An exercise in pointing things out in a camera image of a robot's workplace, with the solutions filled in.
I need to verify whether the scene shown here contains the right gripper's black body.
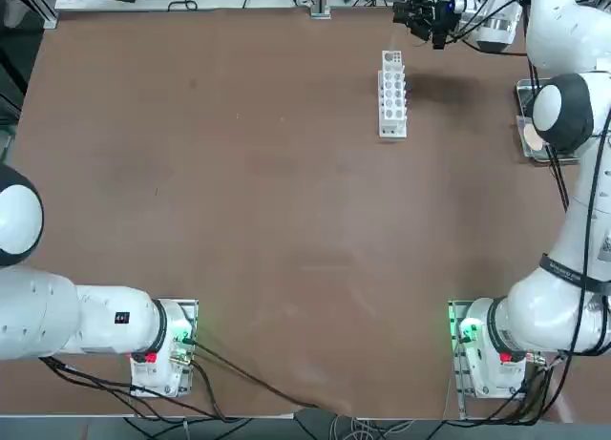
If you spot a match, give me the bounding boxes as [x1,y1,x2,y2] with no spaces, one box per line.
[427,0,464,51]

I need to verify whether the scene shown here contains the aluminium corner rail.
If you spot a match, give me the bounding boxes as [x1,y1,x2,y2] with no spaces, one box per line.
[13,0,59,30]

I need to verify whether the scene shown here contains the white test tube rack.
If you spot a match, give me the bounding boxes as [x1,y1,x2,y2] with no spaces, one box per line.
[377,49,411,140]

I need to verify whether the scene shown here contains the stainless steel tray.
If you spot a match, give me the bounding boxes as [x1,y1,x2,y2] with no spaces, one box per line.
[514,78,582,164]

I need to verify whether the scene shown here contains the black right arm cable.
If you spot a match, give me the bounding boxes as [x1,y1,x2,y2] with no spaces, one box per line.
[519,0,611,417]

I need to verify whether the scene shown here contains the black left arm base cable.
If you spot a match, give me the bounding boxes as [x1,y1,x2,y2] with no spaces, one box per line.
[183,335,322,409]

